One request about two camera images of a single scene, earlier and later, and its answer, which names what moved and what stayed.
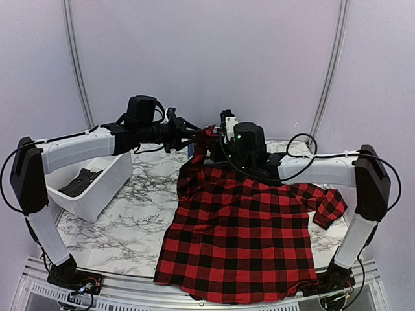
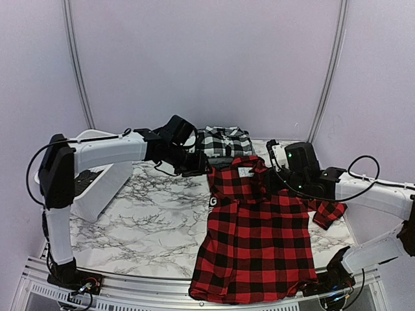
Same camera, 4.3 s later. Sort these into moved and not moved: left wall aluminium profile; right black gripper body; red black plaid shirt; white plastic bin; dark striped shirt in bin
Moved: right black gripper body; red black plaid shirt
Not moved: white plastic bin; dark striped shirt in bin; left wall aluminium profile
